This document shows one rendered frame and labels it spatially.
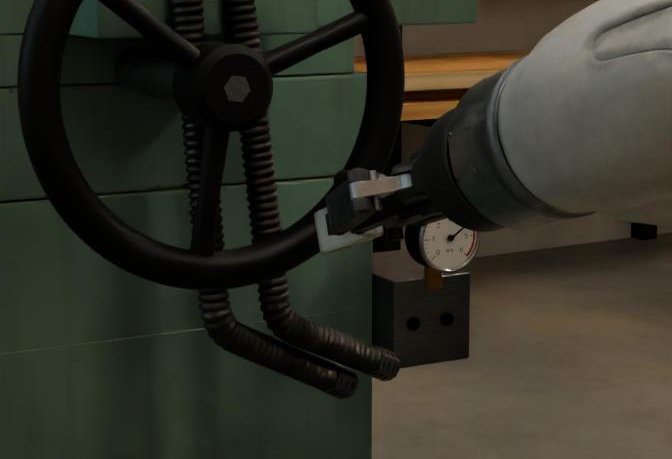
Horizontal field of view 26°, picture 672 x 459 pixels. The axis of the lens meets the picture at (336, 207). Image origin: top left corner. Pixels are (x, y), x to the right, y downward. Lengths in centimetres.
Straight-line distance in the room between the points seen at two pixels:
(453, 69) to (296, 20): 267
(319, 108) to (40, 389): 33
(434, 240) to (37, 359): 35
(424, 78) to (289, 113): 246
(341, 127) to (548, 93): 58
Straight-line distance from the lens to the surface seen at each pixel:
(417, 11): 130
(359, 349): 118
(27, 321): 119
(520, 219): 78
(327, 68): 125
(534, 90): 71
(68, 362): 120
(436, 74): 371
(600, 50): 68
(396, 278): 128
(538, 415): 296
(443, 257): 126
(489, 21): 441
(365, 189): 85
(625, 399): 310
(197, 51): 101
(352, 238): 97
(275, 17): 112
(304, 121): 125
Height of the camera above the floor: 90
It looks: 10 degrees down
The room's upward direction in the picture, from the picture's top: straight up
